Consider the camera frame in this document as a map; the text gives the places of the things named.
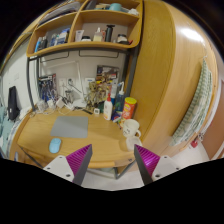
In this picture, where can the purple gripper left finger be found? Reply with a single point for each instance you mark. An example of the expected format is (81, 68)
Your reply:
(72, 167)

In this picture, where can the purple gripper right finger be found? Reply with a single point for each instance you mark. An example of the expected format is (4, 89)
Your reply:
(151, 166)

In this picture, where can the light blue computer mouse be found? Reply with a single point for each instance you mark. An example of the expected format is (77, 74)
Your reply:
(54, 146)

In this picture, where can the grey mouse pad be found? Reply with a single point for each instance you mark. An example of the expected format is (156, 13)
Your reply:
(70, 127)

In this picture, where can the clear glass cup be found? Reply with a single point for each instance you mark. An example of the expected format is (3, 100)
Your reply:
(131, 141)

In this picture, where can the white printed mug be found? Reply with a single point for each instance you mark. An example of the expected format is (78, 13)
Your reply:
(131, 128)

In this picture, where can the small white clock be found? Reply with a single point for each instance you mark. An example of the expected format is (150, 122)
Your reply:
(96, 111)

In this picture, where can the white desk lamp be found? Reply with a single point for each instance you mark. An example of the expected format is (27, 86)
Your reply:
(68, 78)

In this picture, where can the red yellow chips can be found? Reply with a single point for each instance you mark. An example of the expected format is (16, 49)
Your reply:
(128, 109)

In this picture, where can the white glue bottle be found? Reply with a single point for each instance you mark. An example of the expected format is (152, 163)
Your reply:
(108, 106)

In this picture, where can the green checkered hanging towel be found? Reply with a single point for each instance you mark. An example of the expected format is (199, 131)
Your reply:
(197, 110)

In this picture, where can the blue squeeze bottle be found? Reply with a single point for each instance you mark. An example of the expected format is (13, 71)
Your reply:
(119, 101)

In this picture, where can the black bag at left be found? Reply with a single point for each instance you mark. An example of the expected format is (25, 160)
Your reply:
(13, 110)

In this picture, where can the wooden mechanical model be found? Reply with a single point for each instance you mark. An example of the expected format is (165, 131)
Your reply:
(98, 91)

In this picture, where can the colourful box on desk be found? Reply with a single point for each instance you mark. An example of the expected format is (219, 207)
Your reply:
(47, 87)

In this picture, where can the wooden wardrobe panel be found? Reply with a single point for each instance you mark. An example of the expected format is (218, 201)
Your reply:
(173, 48)

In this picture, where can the black bottle on shelf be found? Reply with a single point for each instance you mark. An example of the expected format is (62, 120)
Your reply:
(109, 32)

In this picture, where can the wooden wall shelf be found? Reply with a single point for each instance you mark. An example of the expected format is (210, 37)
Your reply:
(84, 27)

